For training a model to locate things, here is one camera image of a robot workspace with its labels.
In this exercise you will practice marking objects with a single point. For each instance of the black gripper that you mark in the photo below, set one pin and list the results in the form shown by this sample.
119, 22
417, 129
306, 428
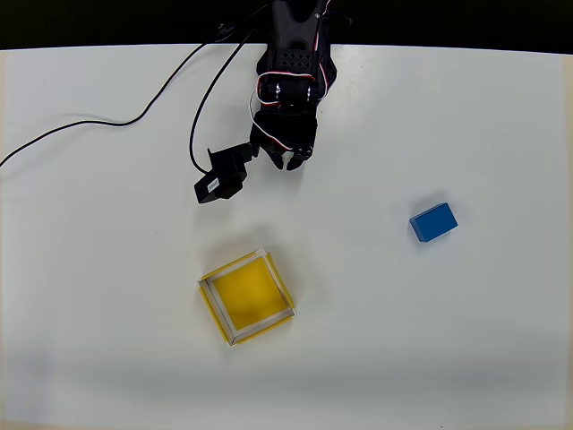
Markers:
283, 144

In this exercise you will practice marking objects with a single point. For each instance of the blue rectangular block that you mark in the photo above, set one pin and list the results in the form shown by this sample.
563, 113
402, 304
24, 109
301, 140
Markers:
434, 222

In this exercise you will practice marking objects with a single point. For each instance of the yellow square tray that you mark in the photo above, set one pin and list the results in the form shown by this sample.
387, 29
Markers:
248, 298

